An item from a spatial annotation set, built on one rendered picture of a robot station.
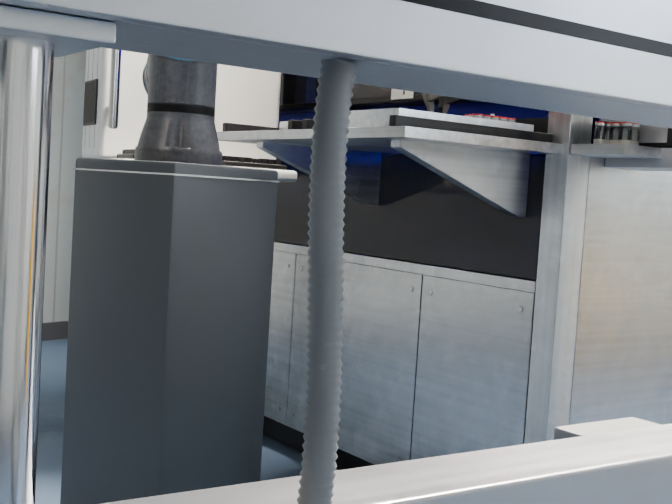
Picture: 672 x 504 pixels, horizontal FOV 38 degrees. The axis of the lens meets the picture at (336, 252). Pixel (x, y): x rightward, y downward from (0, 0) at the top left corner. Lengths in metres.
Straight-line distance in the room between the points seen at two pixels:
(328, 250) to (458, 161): 1.29
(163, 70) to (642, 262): 1.09
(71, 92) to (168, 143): 2.99
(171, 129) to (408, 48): 1.06
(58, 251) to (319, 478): 4.01
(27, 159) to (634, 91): 0.45
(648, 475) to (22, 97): 0.60
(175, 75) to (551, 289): 0.85
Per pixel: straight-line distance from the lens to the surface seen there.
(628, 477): 0.86
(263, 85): 2.67
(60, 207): 4.59
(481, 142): 1.81
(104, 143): 2.51
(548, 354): 1.98
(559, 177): 1.96
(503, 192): 1.97
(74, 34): 0.53
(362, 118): 1.84
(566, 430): 0.97
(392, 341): 2.35
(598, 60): 0.75
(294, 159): 2.25
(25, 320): 0.55
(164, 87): 1.66
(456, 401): 2.19
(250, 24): 0.56
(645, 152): 1.91
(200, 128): 1.66
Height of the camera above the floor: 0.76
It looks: 4 degrees down
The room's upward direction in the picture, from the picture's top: 4 degrees clockwise
